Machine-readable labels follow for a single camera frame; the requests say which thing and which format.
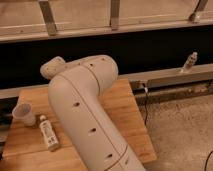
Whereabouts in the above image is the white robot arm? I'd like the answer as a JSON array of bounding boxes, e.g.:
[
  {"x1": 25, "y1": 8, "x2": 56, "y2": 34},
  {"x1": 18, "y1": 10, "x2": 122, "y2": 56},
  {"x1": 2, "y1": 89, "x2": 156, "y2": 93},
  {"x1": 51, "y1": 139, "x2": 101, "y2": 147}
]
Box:
[{"x1": 40, "y1": 55, "x2": 146, "y2": 171}]

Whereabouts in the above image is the white glue bottle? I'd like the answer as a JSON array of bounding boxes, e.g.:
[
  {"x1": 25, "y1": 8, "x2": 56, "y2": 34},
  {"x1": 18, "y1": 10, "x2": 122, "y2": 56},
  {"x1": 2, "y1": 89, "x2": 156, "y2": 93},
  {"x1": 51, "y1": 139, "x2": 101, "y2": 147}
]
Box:
[{"x1": 39, "y1": 115, "x2": 60, "y2": 152}]

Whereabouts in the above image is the clear plastic cup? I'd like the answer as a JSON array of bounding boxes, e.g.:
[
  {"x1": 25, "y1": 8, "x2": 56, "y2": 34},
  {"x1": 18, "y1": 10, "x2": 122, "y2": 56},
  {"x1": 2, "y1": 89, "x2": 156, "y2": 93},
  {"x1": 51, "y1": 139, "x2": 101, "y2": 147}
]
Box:
[{"x1": 12, "y1": 103, "x2": 36, "y2": 126}]

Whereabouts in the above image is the small bottle on ledge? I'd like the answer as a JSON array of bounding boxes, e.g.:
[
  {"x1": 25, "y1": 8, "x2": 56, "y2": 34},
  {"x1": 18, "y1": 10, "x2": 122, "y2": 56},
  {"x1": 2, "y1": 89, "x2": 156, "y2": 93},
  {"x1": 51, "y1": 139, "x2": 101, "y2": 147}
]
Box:
[{"x1": 181, "y1": 52, "x2": 198, "y2": 73}]

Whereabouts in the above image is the wooden table board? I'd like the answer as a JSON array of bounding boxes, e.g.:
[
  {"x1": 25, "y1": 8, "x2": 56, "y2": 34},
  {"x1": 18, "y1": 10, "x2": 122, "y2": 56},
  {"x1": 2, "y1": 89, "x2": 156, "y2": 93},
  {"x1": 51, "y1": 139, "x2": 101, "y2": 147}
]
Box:
[{"x1": 0, "y1": 79, "x2": 157, "y2": 171}]

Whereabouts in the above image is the black cable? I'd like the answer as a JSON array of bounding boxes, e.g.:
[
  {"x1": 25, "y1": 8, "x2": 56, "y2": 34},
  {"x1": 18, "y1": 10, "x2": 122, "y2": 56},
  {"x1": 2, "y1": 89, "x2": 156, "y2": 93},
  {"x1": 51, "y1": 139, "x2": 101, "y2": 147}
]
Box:
[{"x1": 142, "y1": 84, "x2": 150, "y2": 127}]

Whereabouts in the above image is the middle metal bracket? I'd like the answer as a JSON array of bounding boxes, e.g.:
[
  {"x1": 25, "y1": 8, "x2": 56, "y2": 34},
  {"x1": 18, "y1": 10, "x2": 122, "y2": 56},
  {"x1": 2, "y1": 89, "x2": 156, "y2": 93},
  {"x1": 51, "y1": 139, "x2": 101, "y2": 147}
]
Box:
[{"x1": 110, "y1": 0, "x2": 120, "y2": 30}]

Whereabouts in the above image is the metal bracket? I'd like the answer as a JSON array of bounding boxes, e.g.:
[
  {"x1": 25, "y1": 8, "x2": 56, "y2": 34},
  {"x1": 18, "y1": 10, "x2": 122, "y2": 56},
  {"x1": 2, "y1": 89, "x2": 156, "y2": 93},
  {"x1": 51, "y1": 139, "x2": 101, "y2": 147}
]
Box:
[
  {"x1": 189, "y1": 0, "x2": 208, "y2": 23},
  {"x1": 38, "y1": 0, "x2": 57, "y2": 36},
  {"x1": 110, "y1": 0, "x2": 120, "y2": 30}
]

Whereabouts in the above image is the left metal bracket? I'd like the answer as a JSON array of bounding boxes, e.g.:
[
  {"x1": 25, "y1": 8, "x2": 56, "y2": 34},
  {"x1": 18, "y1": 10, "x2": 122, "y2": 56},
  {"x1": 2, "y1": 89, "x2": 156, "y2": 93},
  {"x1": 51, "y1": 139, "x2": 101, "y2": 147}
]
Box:
[{"x1": 38, "y1": 0, "x2": 57, "y2": 36}]

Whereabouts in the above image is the right metal bracket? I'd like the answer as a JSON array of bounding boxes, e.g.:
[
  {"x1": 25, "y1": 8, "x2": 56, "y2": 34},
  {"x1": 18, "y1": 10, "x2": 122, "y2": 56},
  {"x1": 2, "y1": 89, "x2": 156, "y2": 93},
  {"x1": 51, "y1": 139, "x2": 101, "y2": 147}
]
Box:
[{"x1": 189, "y1": 0, "x2": 208, "y2": 23}]

